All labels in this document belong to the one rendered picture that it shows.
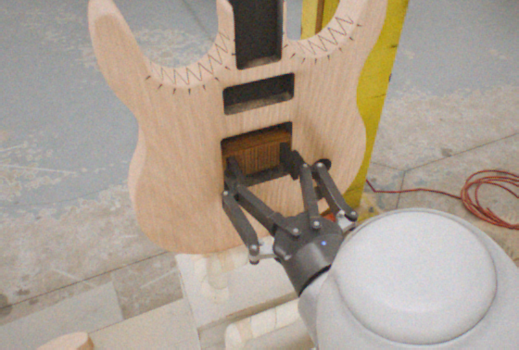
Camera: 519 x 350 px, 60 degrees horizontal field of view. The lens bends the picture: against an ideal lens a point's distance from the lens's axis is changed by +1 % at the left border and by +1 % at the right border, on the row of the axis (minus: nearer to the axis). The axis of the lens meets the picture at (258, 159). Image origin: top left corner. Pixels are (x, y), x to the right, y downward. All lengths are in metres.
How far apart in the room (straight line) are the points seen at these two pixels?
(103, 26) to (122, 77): 0.06
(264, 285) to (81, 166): 2.06
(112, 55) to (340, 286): 0.33
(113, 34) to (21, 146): 2.58
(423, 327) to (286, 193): 0.49
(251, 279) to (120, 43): 0.49
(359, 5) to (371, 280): 0.39
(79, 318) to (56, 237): 1.39
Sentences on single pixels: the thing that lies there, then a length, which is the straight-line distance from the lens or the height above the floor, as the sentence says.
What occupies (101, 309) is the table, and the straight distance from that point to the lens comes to 1.06.
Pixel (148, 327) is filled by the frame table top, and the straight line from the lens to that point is 0.98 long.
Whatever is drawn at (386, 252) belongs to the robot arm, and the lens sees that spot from 0.23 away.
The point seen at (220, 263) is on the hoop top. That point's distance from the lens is 0.70.
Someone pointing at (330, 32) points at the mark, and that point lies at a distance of 0.58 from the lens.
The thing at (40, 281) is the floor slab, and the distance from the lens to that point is 2.31.
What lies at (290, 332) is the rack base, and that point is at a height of 1.02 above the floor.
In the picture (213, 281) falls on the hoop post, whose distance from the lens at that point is 0.72.
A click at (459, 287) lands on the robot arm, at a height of 1.62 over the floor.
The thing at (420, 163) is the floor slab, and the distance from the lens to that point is 2.73.
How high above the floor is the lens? 1.79
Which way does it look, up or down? 44 degrees down
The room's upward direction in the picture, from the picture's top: straight up
